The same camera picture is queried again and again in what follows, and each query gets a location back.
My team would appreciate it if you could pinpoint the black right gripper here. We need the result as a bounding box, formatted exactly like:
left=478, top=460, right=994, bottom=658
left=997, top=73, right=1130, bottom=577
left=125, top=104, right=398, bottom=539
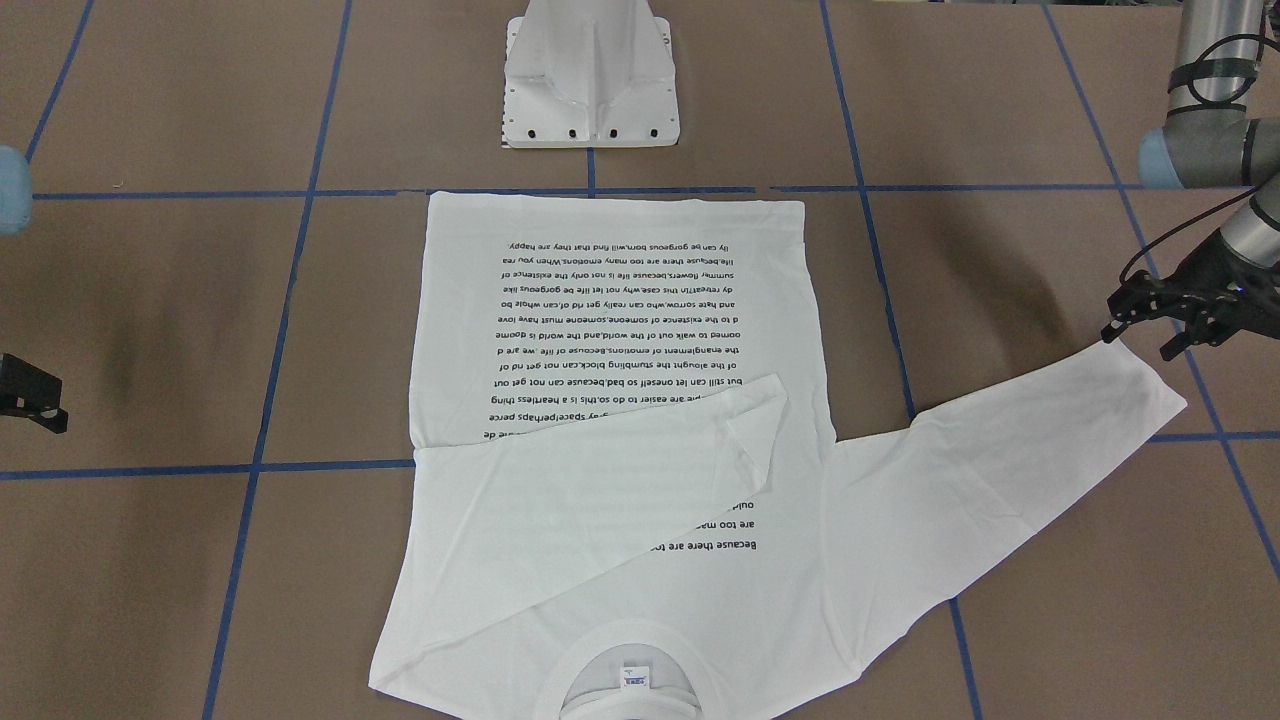
left=1, top=354, right=69, bottom=434

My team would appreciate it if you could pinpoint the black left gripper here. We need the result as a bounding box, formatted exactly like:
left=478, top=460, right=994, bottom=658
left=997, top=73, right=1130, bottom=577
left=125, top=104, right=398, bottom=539
left=1101, top=232, right=1279, bottom=361

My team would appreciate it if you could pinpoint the white long-sleeve printed shirt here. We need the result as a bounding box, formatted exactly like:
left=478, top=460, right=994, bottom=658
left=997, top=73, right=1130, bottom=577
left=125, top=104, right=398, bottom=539
left=369, top=193, right=1187, bottom=719

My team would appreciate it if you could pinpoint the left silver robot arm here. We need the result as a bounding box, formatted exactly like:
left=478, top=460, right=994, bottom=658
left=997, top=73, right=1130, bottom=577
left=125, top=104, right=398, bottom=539
left=1100, top=1, right=1279, bottom=360

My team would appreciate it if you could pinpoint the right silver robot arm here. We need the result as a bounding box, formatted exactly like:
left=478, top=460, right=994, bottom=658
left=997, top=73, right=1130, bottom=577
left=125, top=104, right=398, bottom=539
left=1, top=146, right=69, bottom=434

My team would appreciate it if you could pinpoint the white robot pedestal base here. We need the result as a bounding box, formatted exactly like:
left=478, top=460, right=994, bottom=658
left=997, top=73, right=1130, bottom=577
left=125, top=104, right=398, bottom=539
left=500, top=1, right=681, bottom=149

